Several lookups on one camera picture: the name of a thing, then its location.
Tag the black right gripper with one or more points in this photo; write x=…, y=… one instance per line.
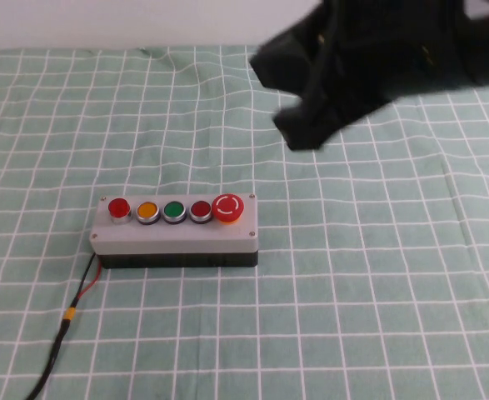
x=385, y=54

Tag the red emergency stop button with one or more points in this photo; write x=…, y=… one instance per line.
x=227, y=206

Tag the dark red push button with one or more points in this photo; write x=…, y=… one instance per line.
x=201, y=209

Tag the green push button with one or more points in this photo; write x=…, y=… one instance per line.
x=174, y=210

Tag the yellow push button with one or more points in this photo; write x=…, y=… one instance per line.
x=147, y=211

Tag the grey and black button box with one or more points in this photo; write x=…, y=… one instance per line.
x=177, y=243

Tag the green white checked tablecloth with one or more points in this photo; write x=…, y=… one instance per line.
x=352, y=250

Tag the red indicator lamp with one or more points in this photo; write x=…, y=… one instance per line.
x=119, y=208

